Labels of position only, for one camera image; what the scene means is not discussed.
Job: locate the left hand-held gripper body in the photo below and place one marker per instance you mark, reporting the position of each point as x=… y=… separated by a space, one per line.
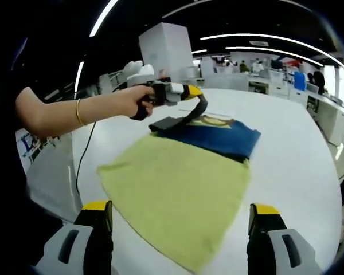
x=140 y=73

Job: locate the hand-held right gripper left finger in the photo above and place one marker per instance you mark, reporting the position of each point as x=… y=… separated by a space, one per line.
x=74 y=252

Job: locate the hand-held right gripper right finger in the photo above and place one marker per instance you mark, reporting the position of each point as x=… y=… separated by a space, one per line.
x=278 y=252

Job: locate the yellow blue grey garment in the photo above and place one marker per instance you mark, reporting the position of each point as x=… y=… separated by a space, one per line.
x=175 y=194

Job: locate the person's left hand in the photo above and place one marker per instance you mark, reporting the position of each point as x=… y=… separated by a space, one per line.
x=129 y=100

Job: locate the white square pillar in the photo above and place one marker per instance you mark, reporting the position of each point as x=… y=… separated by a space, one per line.
x=169 y=48

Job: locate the white partition desk row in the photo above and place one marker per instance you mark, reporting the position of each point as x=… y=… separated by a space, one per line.
x=232 y=81

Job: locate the straight ceiling light strip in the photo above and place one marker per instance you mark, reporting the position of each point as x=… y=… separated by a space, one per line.
x=79 y=76
x=103 y=17

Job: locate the grey mesh chair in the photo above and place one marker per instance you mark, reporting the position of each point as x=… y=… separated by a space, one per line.
x=54 y=177

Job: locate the ceiling air vent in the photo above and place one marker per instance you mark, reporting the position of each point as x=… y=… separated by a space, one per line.
x=258 y=43

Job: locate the short curved ceiling light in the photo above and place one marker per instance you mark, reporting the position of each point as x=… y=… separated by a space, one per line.
x=275 y=51

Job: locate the long curved ceiling light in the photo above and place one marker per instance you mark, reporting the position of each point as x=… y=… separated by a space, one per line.
x=275 y=36

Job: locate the person's dark clothing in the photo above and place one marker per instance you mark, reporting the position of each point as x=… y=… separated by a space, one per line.
x=5 y=172

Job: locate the blue container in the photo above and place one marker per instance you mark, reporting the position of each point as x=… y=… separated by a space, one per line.
x=300 y=81

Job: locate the white office counter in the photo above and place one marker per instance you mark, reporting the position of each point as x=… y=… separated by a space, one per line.
x=329 y=117

